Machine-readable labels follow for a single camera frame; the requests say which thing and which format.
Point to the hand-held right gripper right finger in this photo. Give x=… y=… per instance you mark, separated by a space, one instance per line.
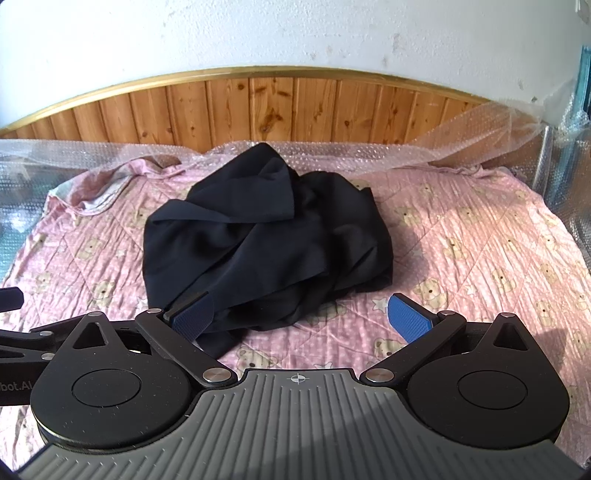
x=408 y=318

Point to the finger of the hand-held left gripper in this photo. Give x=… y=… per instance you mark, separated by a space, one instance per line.
x=10 y=299
x=32 y=339

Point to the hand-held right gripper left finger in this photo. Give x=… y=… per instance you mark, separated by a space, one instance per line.
x=191 y=318

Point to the black pants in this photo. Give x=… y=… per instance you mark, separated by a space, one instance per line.
x=258 y=240

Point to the silver foil bubble sheet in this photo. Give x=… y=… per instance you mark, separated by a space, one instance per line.
x=23 y=207

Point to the pink bear print blanket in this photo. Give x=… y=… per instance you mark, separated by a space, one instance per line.
x=461 y=240

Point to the clear bubble wrap sheet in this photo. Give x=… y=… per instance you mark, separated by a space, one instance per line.
x=461 y=134

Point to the blue wrapped pole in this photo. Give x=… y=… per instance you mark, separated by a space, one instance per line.
x=563 y=184

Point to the wooden headboard with gold trim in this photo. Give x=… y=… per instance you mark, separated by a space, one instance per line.
x=277 y=106

